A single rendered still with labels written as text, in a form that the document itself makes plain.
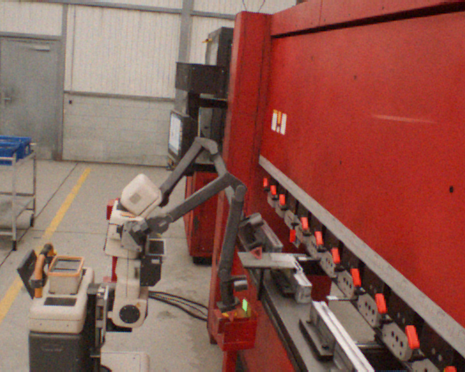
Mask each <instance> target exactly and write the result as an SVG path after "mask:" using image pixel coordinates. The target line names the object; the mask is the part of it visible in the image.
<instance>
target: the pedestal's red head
mask: <svg viewBox="0 0 465 372"><path fill-rule="evenodd" d="M244 298H245V297H243V304H244ZM245 300H246V301H247V299H246V298H245ZM248 305H250V303H249V302H248V301H247V310H248ZM250 306H251V305H250ZM247 310H246V312H245V310H244V309H243V306H242V307H237V308H236V316H235V317H234V318H233V321H231V320H230V319H229V317H227V316H224V315H222V312H221V310H220V309H213V314H212V322H211V332H212V334H213V336H214V337H215V339H216V341H217V343H218V345H219V346H220V347H221V349H222V351H223V352H227V351H236V350H247V349H253V348H254V344H255V337H256V329H257V323H258V321H257V320H258V315H257V313H256V312H255V311H254V309H253V308H252V311H254V312H255V314H256V320H255V321H250V318H251V317H252V313H251V317H250V316H249V315H248V314H247Z"/></svg>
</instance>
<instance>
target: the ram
mask: <svg viewBox="0 0 465 372"><path fill-rule="evenodd" d="M267 76H268V83H267V97H266V105H265V112H264V121H263V129H262V137H261V144H260V155H261V156H263V157H264V158H265V159H266V160H268V161H269V162H270V163H271V164H272V165H273V166H274V167H275V168H276V169H277V170H279V171H280V172H281V173H283V174H285V175H286V176H287V177H288V178H289V179H290V180H291V181H292V182H293V183H295V184H296V185H297V186H298V187H299V188H300V189H302V190H303V191H304V192H305V193H306V194H307V195H308V196H309V197H310V198H312V199H313V200H314V201H315V202H317V203H318V205H320V206H322V207H323V208H324V209H325V210H326V211H328V212H329V213H330V215H331V216H333V217H334V218H335V219H337V220H339V221H340V222H341V224H342V225H344V226H345V227H346V228H347V229H349V230H350V231H352V233H353V234H354V235H356V236H357V237H358V238H359V239H360V240H361V242H362V243H365V244H366V245H367V246H368V247H370V249H371V250H372V251H373V252H375V253H377V254H378V255H379V256H380V257H381V258H382V259H383V260H385V261H386V262H387V263H388V264H389V265H391V266H392V267H393V268H394V269H395V270H396V271H397V272H399V273H400V274H401V275H402V276H403V277H404V278H406V279H407V280H408V281H409V282H410V283H411V284H413V285H414V287H416V288H417V289H418V290H419V291H421V293H422V294H423V295H426V296H427V298H428V299H430V300H431V301H432V302H433V303H434V304H436V305H437V306H438V308H441V309H442V310H443V311H444V313H446V314H448V315H449V316H450V317H451V318H452V319H453V320H454V321H456V322H457V323H458V324H459V325H460V326H462V327H463V329H465V12H454V13H448V14H444V15H441V14H439V15H435V16H429V17H426V18H425V17H421V18H416V19H403V20H398V21H393V22H384V23H379V24H375V25H370V26H367V25H365V26H360V27H351V28H346V29H344V28H342V29H337V30H332V31H327V32H322V33H312V34H307V35H299V36H293V37H289V38H286V37H284V38H278V39H274V40H272V45H271V52H270V60H269V68H268V75H267ZM274 110H277V115H276V123H275V130H273V129H272V120H273V112H274ZM279 112H281V119H280V124H279V123H277V122H278V114H279ZM283 113H285V114H286V116H287V120H286V126H285V134H284V135H283V134H281V126H282V120H283ZM277 126H279V133H278V132H277V131H276V130H277ZM259 164H260V165H261V166H262V167H264V168H265V169H266V170H267V171H268V172H269V173H270V174H271V175H273V176H274V178H275V179H276V180H277V181H278V182H279V183H281V184H282V186H283V187H284V188H285V189H287V190H289V191H290V193H291V194H292V195H293V196H294V197H295V198H296V199H297V200H298V201H299V202H300V203H302V204H303V205H304V206H305V207H306V208H307V209H308V210H309V211H310V212H311V213H312V214H314V215H315V216H316V217H317V219H318V220H319V221H321V222H322V223H323V224H324V225H325V226H327V227H328V228H329V230H330V231H331V232H332V233H333V234H335V235H336V236H337V237H338V238H340V240H341V241H342V242H343V243H344V244H345V245H347V246H348V247H349V248H350V250H352V251H353V252H354V253H355V254H356V255H357V256H358V257H360V259H361V260H362V261H364V262H365V263H366V264H367V265H368V267H370V268H371V269H372V270H373V271H374V272H375V273H376V274H377V275H379V276H380V277H381V278H382V279H383V280H384V282H385V283H386V284H389V285H390V286H391V288H392V289H393V290H394V291H395V292H397V293H398V295H400V296H401V297H402V298H403V299H404V300H405V301H406V302H407V303H408V304H409V305H410V307H412V308H413V309H414V310H415V311H416V312H417V313H418V314H419V315H420V316H421V317H422V318H423V319H424V320H426V321H427V322H428V324H429V325H430V326H431V327H433V329H435V330H436V331H437V332H438V333H439V334H440V335H441V336H442V337H443V338H444V339H446V340H447V341H448V343H449V344H451V345H452V346H453V348H454V349H456V350H458V352H459V353H460V354H462V356H463V357H464V358H465V344H463V343H462V341H461V340H460V339H459V338H457V337H456V336H455V335H454V334H453V333H452V332H451V331H450V330H449V329H447V328H446V326H445V325H443V324H442V323H441V322H440V321H439V320H438V319H436V317H434V316H433V315H432V314H431V313H430V312H429V311H427V310H426V309H425V308H424V306H422V305H420V304H419V302H418V301H417V300H416V299H414V298H413V297H412V296H411V295H410V294H409V293H407V291H406V290H404V289H403V288H402V287H400V286H399V284H398V283H396V282H395V281H394V280H392V278H391V277H390V276H389V275H388V274H386V273H385V272H384V271H383V270H382V269H381V268H380V267H379V266H378V265H377V264H376V263H375V262H374V261H373V260H371V259H370V258H369V256H368V255H366V254H365V253H363V252H362V251H361V250H360V248H359V247H358V246H356V245H355V244H353V243H352V242H351V240H349V239H348V238H347V237H346V236H345V235H344V234H343V233H340V231H339V230H338V229H337V228H336V227H335V226H333V225H332V224H331V223H330V222H329V220H326V219H325V218H324V217H323V216H322V215H321V214H320V213H318V212H317V210H316V209H315V208H314V207H313V206H312V205H309V204H308V203H307V202H306V201H305V200H304V199H303V198H302V197H301V196H300V195H299V194H298V193H297V192H296V191H295V190H293V189H292V188H291V187H290V185H288V184H287V183H286V182H285V181H284V180H283V179H282V178H280V177H279V176H278V175H277V174H276V173H274V171H272V170H271V169H270V168H269V167H268V166H267V165H266V164H264V163H263V162H262V161H261V160H260V159H259Z"/></svg>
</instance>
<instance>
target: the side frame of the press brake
mask: <svg viewBox="0 0 465 372"><path fill-rule="evenodd" d="M271 18H272V14H269V13H262V12H249V11H240V12H238V13H237V14H236V21H235V29H234V38H233V47H232V56H231V65H230V74H229V92H228V100H227V109H226V119H225V128H224V137H223V145H222V154H221V155H222V157H223V159H224V162H225V165H226V167H227V169H228V172H230V173H231V174H233V175H234V176H235V177H237V178H238V179H239V180H240V181H241V182H242V183H243V184H244V185H245V186H246V188H247V192H246V194H245V195H244V207H243V209H244V213H245V217H247V216H249V215H252V214H255V213H260V216H261V218H262V220H265V222H266V223H267V224H268V225H269V226H270V228H271V229H272V231H273V232H274V234H275V235H276V237H277V238H278V239H279V240H280V241H281V243H282V244H283V248H282V253H304V254H305V247H304V246H303V245H302V244H300V245H299V246H298V248H297V247H296V246H295V244H294V243H293V242H290V232H291V229H290V228H289V227H288V225H287V223H285V219H284V218H281V217H280V216H279V215H278V214H277V212H276V211H275V207H272V206H271V205H270V204H269V203H268V201H267V196H268V191H264V189H265V188H264V185H263V178H267V185H268V187H267V189H268V190H269V187H270V179H271V174H270V173H269V172H268V171H267V170H266V169H265V168H264V167H262V166H261V165H260V164H259V157H260V144H261V137H262V129H263V121H264V112H265V105H266V97H267V83H268V76H267V75H268V68H269V60H270V52H271V45H272V40H274V39H278V38H283V37H278V36H270V35H269V33H270V25H271ZM229 208H230V207H229V202H228V200H227V198H226V195H225V193H224V190H222V191H220V192H219V200H218V209H217V218H216V227H215V237H214V246H213V263H212V272H211V282H210V290H209V299H208V308H207V313H208V317H207V325H206V327H207V328H208V333H209V343H210V344H211V345H217V344H218V343H217V341H216V339H215V337H214V336H213V334H212V332H211V322H212V314H213V309H220V308H219V307H218V306H217V304H216V303H217V302H219V301H222V296H221V287H220V282H221V279H220V277H219V276H218V270H217V269H218V265H219V261H220V257H221V247H222V242H223V238H224V234H225V229H226V225H227V221H228V217H229ZM306 277H307V279H308V280H309V281H310V283H311V284H312V289H311V295H310V297H311V299H312V300H313V301H317V302H319V301H321V302H325V304H326V305H327V307H329V301H328V300H327V298H326V297H330V293H331V286H332V280H331V279H330V278H329V276H328V275H316V276H313V275H306Z"/></svg>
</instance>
